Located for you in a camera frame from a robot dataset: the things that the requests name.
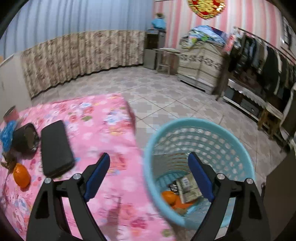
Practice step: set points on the pink floral table cloth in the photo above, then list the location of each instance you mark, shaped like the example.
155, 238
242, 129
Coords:
94, 125

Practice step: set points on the clothes rack with dark clothes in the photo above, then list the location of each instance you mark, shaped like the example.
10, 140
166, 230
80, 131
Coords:
259, 79

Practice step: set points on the pink metal mug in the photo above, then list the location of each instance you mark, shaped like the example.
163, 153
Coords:
11, 115

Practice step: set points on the grey water dispenser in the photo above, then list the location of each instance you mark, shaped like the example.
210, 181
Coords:
154, 39

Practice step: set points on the floral beige curtain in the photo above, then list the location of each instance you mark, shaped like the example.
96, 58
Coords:
64, 58

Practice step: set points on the pile of colourful bedding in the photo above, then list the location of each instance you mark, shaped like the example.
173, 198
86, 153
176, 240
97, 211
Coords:
203, 33

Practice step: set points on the patterned cloth covered cabinet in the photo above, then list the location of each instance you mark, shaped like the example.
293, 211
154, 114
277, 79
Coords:
200, 66

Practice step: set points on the orange peel in basket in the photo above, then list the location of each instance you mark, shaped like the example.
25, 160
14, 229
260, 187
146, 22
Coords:
174, 201

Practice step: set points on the black rectangular case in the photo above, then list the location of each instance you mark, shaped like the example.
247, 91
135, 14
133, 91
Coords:
57, 156

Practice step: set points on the light blue plastic basket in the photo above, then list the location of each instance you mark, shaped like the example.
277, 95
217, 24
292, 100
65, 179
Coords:
166, 160

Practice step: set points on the red gold heart decoration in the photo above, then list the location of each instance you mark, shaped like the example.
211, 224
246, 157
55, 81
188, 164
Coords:
207, 9

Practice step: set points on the blue plastic bag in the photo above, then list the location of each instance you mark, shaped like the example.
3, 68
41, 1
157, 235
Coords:
7, 135

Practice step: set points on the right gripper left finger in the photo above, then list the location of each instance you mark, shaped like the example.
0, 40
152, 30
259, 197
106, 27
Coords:
48, 219

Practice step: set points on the paper trash in basket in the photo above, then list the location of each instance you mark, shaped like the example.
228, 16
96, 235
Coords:
187, 189

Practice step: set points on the orange peel piece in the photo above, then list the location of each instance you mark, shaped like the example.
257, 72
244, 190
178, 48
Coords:
21, 175

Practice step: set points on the white floor cabinet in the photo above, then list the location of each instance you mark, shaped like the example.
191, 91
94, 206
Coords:
14, 91

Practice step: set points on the small wooden stool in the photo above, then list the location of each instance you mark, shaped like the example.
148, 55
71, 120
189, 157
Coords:
167, 60

